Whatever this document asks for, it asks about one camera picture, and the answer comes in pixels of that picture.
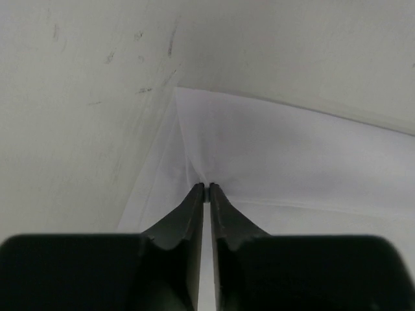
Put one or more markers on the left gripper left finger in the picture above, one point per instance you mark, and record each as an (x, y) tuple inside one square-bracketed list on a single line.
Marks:
[(169, 259)]

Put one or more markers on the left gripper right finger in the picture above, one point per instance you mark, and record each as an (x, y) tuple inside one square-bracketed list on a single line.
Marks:
[(245, 258)]

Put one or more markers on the white t shirt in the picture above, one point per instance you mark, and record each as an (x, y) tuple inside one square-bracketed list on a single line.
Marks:
[(337, 195)]

